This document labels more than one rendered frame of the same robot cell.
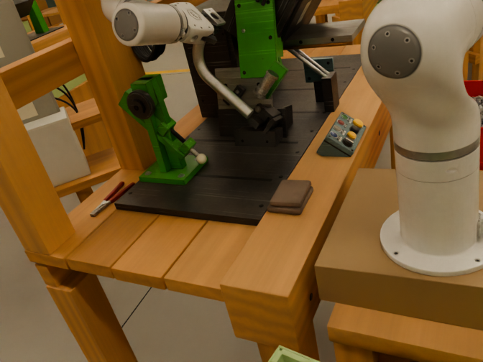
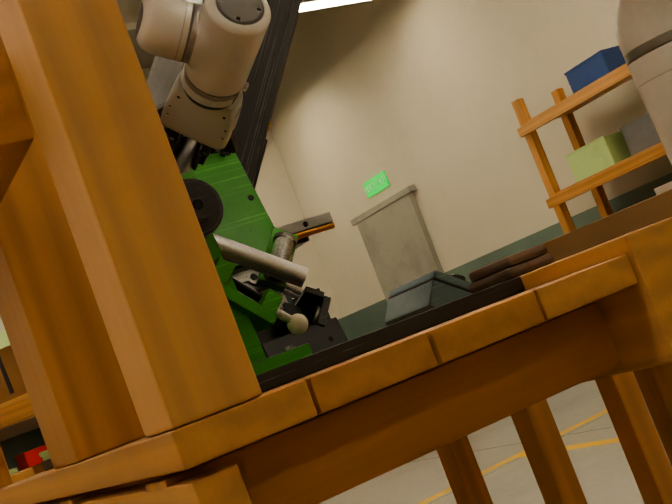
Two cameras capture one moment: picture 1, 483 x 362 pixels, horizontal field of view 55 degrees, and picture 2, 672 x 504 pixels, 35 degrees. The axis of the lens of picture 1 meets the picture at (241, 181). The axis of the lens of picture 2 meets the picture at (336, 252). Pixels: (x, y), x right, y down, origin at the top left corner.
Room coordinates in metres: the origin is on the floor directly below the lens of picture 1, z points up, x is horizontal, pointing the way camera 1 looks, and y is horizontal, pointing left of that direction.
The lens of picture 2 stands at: (0.35, 1.26, 0.89)
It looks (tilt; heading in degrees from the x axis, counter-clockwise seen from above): 5 degrees up; 299
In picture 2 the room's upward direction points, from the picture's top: 21 degrees counter-clockwise
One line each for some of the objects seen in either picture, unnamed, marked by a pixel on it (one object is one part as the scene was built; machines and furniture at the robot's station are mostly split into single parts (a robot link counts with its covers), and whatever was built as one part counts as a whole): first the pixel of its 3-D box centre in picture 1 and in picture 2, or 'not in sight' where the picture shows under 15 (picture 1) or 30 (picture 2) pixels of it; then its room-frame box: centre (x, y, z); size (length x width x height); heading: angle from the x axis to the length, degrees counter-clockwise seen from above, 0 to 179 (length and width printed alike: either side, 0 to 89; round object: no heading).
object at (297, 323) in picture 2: (195, 153); (284, 316); (1.10, 0.10, 0.96); 0.06 x 0.03 x 0.06; 58
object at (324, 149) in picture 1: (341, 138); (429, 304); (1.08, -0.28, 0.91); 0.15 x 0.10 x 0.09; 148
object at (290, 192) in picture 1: (290, 196); (508, 268); (0.86, -0.10, 0.91); 0.10 x 0.08 x 0.03; 149
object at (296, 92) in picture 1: (267, 115); (230, 394); (1.40, -0.13, 0.89); 1.10 x 0.42 x 0.02; 148
